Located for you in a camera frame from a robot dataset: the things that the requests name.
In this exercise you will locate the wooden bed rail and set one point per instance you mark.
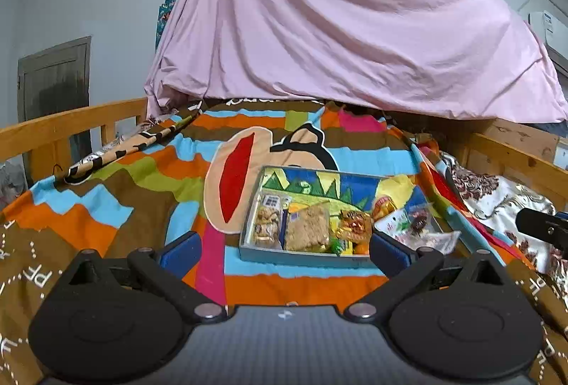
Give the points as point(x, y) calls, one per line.
point(66, 123)

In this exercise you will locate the colourful printed blanket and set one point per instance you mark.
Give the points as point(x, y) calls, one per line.
point(133, 198)

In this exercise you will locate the grey tray with dinosaur picture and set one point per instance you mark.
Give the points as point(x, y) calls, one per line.
point(310, 190)

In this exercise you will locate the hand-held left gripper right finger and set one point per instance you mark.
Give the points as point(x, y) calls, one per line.
point(390, 254)

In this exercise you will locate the leopard print cloth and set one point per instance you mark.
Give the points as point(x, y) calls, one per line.
point(128, 145)

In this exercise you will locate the floral satin quilt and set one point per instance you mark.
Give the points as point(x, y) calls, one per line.
point(492, 198)

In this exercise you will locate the light wooden cabinet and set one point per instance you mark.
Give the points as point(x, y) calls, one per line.
point(514, 136)

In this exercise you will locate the yellow noodle snack packet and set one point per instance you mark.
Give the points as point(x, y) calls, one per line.
point(306, 229)

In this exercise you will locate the clear packet with red dates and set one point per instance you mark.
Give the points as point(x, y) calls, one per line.
point(399, 229)

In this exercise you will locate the small green candy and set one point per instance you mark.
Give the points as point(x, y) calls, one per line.
point(337, 246)

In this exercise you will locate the clear packet of nut snacks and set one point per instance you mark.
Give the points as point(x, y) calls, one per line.
point(266, 223)

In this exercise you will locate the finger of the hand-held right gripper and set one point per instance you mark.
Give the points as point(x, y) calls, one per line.
point(541, 227)
point(562, 215)

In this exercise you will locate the red-brown clear snack packet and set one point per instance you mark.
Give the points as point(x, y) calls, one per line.
point(418, 220)

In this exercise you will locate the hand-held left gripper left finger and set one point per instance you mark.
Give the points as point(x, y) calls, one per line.
point(179, 254)

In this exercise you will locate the white air conditioner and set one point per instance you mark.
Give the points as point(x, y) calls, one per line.
point(552, 34)

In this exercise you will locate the grey door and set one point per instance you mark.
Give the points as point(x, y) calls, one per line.
point(53, 88)

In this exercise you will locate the teal wall poster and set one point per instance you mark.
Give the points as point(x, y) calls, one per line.
point(164, 21)

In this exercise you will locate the white box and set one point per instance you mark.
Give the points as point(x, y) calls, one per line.
point(562, 156)

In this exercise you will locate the pink bed sheet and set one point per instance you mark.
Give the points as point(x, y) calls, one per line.
point(333, 34)

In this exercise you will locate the golden brown snack packet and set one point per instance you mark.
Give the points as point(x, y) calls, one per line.
point(355, 225)

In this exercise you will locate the dark blue snack packet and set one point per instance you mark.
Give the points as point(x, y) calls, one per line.
point(283, 229)

